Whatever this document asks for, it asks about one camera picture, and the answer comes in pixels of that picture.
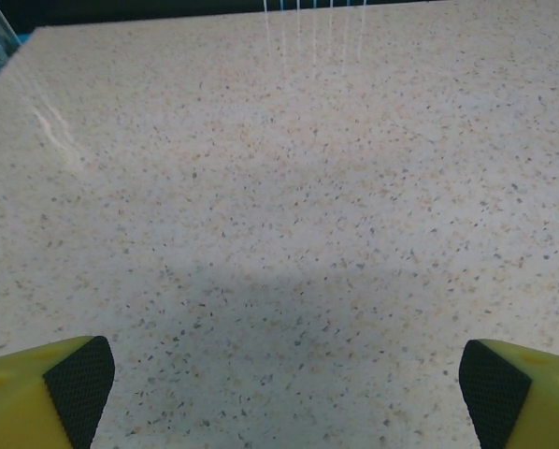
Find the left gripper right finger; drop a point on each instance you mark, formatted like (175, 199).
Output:
(541, 402)

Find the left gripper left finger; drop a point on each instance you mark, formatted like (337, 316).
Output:
(27, 402)

